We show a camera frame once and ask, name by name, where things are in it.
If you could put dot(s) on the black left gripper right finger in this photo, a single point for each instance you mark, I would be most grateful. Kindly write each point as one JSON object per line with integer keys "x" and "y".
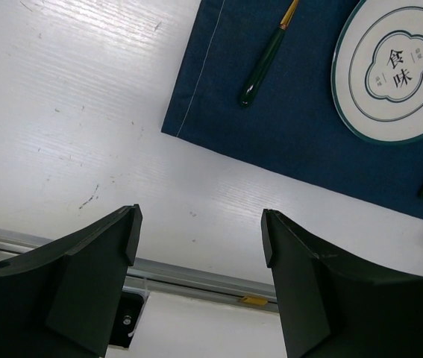
{"x": 333, "y": 303}

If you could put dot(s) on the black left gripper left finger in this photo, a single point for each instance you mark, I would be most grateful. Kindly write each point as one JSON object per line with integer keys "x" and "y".
{"x": 60, "y": 299}

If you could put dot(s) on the blue whale placemat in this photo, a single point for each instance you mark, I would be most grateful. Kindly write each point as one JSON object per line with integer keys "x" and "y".
{"x": 292, "y": 127}

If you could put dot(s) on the gold fork green handle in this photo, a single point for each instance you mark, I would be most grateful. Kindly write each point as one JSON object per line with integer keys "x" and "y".
{"x": 259, "y": 72}

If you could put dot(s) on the white plate green rim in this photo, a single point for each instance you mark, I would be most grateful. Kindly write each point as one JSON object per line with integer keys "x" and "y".
{"x": 377, "y": 72}

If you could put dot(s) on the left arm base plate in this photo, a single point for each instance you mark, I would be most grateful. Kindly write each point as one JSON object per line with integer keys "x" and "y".
{"x": 126, "y": 319}

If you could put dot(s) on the aluminium front rail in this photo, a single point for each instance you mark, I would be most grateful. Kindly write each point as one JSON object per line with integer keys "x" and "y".
{"x": 148, "y": 275}

